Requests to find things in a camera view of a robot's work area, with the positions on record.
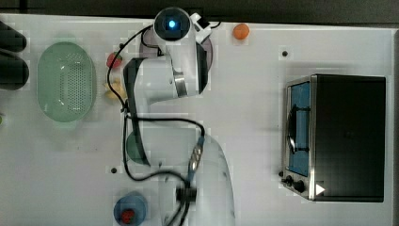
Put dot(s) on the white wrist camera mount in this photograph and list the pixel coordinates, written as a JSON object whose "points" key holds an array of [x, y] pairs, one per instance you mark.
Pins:
{"points": [[202, 27]]}

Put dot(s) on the orange plush fruit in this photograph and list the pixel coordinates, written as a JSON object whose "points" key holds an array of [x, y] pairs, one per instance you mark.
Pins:
{"points": [[241, 31]]}

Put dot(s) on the yellow plush peeled banana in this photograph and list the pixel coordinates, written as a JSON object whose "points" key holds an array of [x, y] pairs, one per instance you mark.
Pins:
{"points": [[115, 90]]}

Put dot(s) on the small red fruit in bowl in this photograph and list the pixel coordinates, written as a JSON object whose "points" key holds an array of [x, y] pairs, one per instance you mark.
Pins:
{"points": [[127, 216]]}

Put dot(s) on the red plush strawberry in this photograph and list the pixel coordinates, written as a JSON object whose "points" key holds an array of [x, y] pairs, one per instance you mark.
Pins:
{"points": [[114, 60]]}

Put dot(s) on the green perforated colander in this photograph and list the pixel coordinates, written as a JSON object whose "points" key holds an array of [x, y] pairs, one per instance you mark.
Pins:
{"points": [[65, 85]]}

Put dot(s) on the silver black toaster oven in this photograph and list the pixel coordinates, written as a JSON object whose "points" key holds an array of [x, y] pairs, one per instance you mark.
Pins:
{"points": [[335, 138]]}

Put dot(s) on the blue bowl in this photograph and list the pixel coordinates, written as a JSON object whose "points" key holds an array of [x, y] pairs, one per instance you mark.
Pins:
{"points": [[133, 200]]}

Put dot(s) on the green mug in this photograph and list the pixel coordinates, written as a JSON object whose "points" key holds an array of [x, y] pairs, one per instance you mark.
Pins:
{"points": [[135, 149]]}

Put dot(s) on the black pot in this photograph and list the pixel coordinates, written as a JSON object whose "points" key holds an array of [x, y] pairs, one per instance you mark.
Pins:
{"points": [[14, 71]]}

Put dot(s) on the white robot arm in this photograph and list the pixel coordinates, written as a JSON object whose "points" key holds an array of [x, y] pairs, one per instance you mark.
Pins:
{"points": [[194, 182]]}

